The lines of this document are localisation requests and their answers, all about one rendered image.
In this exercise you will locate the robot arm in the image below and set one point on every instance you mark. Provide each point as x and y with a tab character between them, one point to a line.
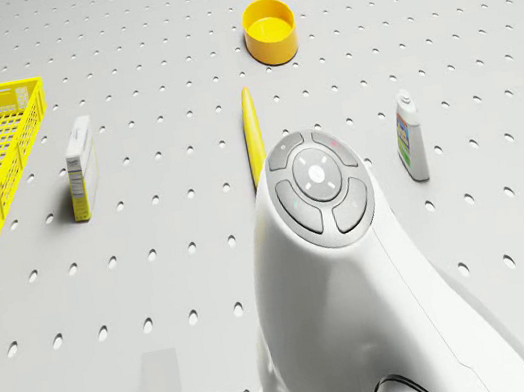
340	294

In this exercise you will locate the white and yellow flat-sided can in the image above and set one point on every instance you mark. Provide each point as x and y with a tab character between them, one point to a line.
81	172

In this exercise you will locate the banana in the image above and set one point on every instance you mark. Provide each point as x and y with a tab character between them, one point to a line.
254	131

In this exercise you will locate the small white bottle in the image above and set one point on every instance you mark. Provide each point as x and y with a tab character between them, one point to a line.
409	139

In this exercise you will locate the yellow bowl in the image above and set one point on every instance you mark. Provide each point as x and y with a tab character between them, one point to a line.
272	44

